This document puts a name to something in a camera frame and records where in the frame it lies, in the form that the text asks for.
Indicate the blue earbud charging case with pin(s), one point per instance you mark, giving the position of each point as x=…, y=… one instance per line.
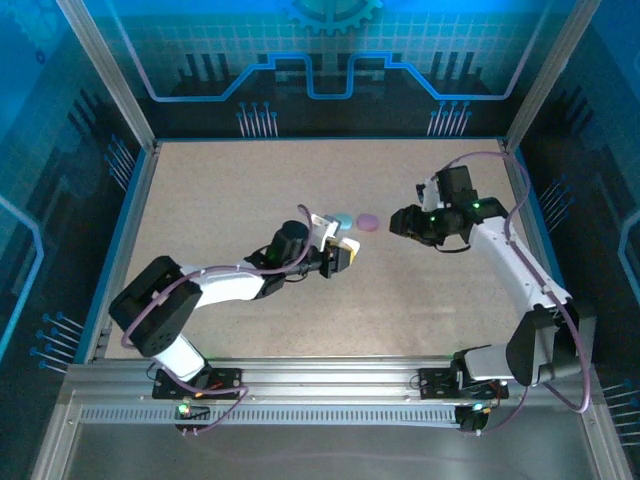
x=346, y=221

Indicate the black controller box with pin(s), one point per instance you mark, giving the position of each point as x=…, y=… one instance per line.
x=197, y=414
x=470, y=422

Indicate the aluminium base beam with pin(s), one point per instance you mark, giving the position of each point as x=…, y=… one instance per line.
x=325, y=377

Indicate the purple earbud charging case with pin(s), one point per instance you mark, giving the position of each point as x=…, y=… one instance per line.
x=368, y=223

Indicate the aluminium lower frame rail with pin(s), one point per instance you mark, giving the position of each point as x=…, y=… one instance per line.
x=50, y=462
x=612, y=462

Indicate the aluminium frame post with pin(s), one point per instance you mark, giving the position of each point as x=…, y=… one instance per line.
x=548, y=75
x=112, y=75

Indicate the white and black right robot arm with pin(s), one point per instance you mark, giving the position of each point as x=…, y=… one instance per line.
x=510, y=270

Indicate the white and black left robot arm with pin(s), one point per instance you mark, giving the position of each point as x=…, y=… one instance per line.
x=230, y=287

